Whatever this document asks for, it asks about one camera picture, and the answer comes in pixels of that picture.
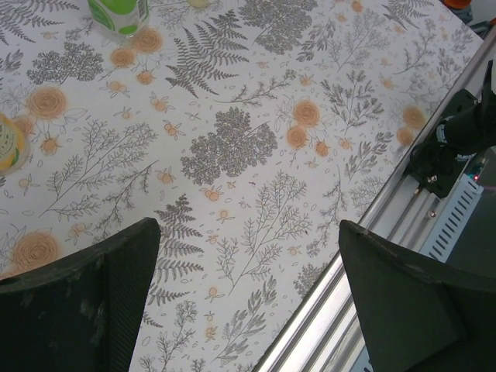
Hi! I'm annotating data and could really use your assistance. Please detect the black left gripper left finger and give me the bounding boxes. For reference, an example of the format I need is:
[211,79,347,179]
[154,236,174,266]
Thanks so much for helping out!
[0,216,162,372]

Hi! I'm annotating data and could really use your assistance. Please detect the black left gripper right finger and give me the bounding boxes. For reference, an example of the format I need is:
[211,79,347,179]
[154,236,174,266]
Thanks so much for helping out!
[339,219,496,372]

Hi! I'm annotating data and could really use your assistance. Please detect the yellow tea bottle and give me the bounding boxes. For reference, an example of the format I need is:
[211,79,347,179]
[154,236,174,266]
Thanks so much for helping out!
[0,112,32,175]

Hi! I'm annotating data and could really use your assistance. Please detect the soda water bottle lime label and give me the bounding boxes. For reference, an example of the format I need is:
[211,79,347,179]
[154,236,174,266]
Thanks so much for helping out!
[87,0,152,42]

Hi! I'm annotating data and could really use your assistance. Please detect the floral patterned tablecloth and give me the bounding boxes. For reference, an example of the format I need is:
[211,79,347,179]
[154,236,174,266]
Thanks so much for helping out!
[0,0,485,372]

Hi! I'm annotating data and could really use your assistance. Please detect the grey slotted cable duct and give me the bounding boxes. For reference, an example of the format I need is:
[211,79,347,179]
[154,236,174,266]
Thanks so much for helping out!
[420,177,485,264]

